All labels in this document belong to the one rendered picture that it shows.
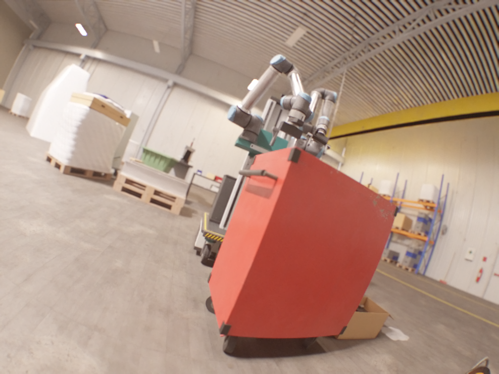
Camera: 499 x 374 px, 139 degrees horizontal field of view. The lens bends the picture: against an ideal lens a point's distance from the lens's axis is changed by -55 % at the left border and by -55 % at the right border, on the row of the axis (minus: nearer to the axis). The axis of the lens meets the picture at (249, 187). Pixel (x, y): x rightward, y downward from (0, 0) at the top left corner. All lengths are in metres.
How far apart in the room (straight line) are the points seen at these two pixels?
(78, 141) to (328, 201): 3.39
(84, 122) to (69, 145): 0.42
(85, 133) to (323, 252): 3.45
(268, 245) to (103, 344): 0.76
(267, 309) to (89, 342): 0.72
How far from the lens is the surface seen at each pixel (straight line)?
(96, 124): 3.66
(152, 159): 4.44
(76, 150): 3.57
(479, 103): 8.94
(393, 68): 11.00
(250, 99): 1.78
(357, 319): 1.58
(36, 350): 0.90
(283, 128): 1.13
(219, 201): 2.13
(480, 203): 11.16
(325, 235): 0.85
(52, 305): 1.05
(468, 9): 7.57
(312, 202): 0.77
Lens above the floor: 0.73
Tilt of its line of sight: 2 degrees up
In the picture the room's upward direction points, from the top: 21 degrees clockwise
